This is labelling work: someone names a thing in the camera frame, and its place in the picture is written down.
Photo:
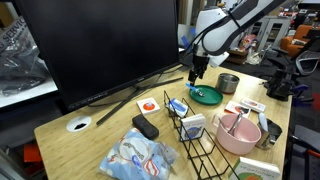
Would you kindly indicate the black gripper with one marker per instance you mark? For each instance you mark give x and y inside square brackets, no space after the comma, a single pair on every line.
[200,63]

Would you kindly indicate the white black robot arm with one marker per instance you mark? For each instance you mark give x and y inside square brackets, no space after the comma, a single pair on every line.
[216,33]

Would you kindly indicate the green plate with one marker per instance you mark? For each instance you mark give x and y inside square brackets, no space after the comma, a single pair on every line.
[210,96]

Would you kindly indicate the slim steel spoon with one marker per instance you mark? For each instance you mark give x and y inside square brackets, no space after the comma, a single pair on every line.
[217,119]

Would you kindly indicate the pink bowl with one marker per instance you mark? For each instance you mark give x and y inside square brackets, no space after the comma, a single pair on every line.
[238,141]

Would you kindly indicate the stainless steel cup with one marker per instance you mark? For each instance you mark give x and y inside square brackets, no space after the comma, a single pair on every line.
[227,83]

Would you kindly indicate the small blue white box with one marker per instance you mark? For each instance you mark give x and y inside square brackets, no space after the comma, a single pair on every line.
[177,106]

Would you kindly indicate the wooden crate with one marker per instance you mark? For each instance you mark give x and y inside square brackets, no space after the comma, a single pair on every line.
[238,56]

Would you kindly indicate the white box with orange border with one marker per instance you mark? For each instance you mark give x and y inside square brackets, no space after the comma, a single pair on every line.
[235,107]

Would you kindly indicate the white box with blue print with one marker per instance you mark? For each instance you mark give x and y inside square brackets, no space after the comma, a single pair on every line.
[192,127]

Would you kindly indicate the white card with orange circle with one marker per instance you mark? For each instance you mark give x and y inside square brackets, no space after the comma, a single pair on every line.
[148,106]

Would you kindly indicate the white flat card box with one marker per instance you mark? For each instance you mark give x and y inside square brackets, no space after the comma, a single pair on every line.
[254,105]

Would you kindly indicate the black monitor stand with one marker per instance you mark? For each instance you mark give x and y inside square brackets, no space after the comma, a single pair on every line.
[133,95]

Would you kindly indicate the black rectangular eraser block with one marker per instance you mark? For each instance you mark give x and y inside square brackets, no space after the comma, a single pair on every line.
[145,126]

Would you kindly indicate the grey white cabinet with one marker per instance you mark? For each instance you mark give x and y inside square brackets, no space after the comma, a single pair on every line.
[271,35]

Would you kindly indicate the shiny steel pitcher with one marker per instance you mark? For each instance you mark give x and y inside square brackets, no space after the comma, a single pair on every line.
[272,131]

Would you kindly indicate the blue white plastic bag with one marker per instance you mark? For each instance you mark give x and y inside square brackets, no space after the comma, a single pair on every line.
[136,156]

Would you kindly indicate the large black computer monitor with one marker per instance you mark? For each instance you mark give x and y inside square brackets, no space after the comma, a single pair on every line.
[100,46]

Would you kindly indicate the green white carton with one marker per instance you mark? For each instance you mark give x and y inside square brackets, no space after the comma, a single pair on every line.
[255,168]

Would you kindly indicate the orange sofa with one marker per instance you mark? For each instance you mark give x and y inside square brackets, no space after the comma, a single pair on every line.
[298,38]

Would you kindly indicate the black mesh office chair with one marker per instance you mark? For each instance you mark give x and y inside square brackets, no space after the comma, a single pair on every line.
[305,60]

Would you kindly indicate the black plastic bag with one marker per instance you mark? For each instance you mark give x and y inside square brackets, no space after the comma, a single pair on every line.
[20,71]

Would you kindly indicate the black table clamp mount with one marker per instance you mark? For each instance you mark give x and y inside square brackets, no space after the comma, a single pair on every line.
[279,85]

